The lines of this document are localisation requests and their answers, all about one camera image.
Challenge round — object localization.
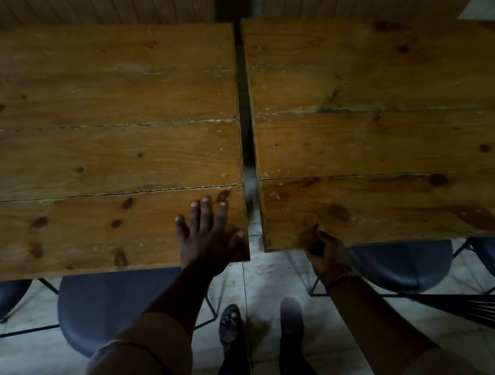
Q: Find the person's right hand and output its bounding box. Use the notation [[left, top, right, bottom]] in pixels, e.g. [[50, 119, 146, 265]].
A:
[[304, 225, 354, 287]]

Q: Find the person's left hand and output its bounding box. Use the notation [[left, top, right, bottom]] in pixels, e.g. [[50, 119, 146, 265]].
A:
[[175, 196, 245, 277]]

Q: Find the wooden plank table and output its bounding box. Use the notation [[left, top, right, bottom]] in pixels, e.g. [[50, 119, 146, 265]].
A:
[[0, 22, 251, 282], [241, 19, 495, 253]]

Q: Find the person's right forearm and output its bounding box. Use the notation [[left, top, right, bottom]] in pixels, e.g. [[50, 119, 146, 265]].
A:
[[328, 275, 439, 375]]

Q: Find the person's left forearm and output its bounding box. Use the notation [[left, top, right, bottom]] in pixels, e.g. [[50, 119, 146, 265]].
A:
[[144, 267, 217, 337]]

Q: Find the person's left dark sandal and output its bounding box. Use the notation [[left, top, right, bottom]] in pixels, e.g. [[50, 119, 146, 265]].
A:
[[218, 304, 243, 350]]

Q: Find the person's dark sandal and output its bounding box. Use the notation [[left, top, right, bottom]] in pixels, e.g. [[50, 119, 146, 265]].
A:
[[279, 297, 307, 337], [218, 304, 243, 350]]

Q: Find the grey chair with metal legs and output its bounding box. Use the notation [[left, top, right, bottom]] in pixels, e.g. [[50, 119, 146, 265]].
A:
[[452, 237, 495, 294], [308, 240, 470, 297], [0, 267, 219, 359], [0, 279, 59, 324]]

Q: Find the person's right dark sandal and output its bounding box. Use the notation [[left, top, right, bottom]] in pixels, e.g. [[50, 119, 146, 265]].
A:
[[279, 297, 307, 337]]

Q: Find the beige left sleeve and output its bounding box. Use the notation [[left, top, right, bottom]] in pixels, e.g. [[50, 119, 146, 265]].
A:
[[86, 312, 194, 375]]

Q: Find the beige sleeve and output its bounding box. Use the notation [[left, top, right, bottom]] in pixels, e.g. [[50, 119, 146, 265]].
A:
[[86, 312, 194, 375], [402, 346, 485, 375]]

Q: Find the beige right sleeve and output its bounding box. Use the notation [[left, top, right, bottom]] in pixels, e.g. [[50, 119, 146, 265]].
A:
[[402, 346, 485, 375]]

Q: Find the purple and silver bracelet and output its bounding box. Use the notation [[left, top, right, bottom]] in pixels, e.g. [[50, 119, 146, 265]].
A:
[[325, 270, 361, 293]]

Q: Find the black wire chair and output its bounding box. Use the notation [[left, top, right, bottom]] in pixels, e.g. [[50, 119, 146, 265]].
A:
[[381, 293, 495, 330]]

